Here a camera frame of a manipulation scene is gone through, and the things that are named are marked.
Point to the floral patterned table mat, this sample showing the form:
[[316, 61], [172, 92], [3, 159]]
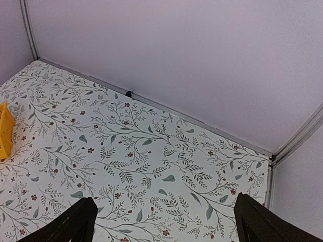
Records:
[[153, 176]]

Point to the yellow divided plastic bin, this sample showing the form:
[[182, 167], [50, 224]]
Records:
[[7, 124]]

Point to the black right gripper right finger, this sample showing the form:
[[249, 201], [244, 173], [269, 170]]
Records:
[[257, 223]]

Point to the aluminium left corner post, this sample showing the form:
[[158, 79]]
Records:
[[28, 28]]

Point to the aluminium right corner post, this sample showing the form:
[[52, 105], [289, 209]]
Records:
[[299, 138]]

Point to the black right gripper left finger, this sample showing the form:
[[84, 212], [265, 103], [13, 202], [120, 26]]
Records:
[[75, 224]]

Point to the aluminium corner post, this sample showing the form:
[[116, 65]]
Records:
[[28, 28], [299, 138]]

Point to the small black wall clip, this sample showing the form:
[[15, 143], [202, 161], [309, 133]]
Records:
[[129, 94]]

